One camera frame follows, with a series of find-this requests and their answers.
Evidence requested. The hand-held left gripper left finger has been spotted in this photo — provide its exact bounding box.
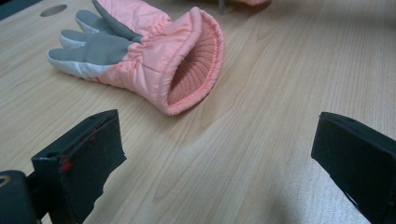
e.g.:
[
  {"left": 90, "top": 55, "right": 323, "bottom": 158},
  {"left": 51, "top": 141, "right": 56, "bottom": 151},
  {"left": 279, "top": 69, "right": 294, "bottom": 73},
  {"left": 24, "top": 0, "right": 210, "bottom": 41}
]
[{"left": 31, "top": 108, "right": 128, "bottom": 224}]

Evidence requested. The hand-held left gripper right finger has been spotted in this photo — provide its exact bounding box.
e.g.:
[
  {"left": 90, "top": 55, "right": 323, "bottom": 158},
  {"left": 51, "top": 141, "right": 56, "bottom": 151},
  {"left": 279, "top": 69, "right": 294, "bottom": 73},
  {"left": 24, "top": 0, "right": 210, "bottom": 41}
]
[{"left": 310, "top": 111, "right": 396, "bottom": 224}]

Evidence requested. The pink glove with grey palm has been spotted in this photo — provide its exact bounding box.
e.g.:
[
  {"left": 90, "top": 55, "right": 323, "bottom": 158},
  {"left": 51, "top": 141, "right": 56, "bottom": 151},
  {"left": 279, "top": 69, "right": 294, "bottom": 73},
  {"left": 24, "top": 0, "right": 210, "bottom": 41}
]
[{"left": 46, "top": 0, "right": 226, "bottom": 117}]

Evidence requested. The pink glove with printed back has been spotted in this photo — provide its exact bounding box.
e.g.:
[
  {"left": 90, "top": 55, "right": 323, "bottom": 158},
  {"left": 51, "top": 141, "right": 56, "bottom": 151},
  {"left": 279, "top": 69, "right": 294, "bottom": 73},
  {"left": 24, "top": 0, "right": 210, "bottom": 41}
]
[{"left": 229, "top": 0, "right": 273, "bottom": 7}]

